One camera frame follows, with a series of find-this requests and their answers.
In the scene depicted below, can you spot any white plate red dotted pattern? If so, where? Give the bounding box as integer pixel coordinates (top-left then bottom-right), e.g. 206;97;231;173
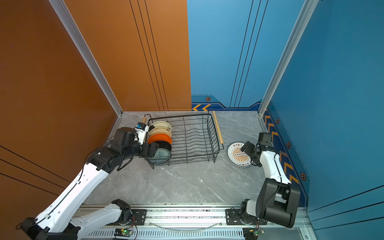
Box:
227;142;252;168

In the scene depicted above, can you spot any teal patterned plate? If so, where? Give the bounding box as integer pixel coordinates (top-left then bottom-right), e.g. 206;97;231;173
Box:
148;148;172;164

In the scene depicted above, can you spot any black wire dish rack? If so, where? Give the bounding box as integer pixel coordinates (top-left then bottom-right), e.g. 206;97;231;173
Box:
146;112;224;168

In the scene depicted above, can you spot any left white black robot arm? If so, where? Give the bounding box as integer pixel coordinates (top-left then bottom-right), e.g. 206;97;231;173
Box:
16;123;159;240

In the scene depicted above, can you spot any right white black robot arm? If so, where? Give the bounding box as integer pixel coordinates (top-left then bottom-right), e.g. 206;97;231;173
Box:
240;132;301;228

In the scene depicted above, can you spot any beige plate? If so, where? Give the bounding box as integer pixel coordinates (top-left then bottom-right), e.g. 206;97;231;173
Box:
149;127;172;138

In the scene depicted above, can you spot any orange plate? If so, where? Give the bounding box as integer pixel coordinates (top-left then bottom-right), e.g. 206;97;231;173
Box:
148;134;172;144

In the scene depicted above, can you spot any cream plate dark rim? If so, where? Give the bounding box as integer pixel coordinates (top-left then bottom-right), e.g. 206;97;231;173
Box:
150;121;172;131

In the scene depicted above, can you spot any black plate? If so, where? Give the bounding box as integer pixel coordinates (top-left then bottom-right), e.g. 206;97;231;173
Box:
155;141;172;151

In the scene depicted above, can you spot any right circuit board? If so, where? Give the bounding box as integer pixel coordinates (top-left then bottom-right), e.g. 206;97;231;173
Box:
243;228;265;240

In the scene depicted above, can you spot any left green circuit board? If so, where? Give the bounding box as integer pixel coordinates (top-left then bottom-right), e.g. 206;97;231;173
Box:
114;228;135;238

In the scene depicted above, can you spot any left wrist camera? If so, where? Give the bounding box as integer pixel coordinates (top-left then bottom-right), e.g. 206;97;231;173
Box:
135;122;149;145

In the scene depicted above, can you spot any near wooden rack handle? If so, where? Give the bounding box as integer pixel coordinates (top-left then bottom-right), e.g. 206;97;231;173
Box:
213;111;224;146

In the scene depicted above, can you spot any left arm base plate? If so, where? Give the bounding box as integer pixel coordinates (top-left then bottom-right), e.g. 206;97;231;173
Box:
107;209;147;226

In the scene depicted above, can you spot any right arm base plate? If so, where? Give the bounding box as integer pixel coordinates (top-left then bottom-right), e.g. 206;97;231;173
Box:
225;208;268;226

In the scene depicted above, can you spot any aluminium mounting rail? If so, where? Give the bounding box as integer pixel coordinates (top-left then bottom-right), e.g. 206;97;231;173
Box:
86;204;317;240

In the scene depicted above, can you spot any right aluminium corner post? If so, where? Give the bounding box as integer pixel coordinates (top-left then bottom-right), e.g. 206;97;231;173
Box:
258;0;319;117

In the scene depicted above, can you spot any aluminium corner post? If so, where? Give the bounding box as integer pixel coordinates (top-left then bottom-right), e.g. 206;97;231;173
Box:
49;0;123;116
258;0;319;117

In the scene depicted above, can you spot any left aluminium corner post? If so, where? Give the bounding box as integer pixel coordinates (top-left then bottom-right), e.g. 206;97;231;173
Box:
49;0;123;116

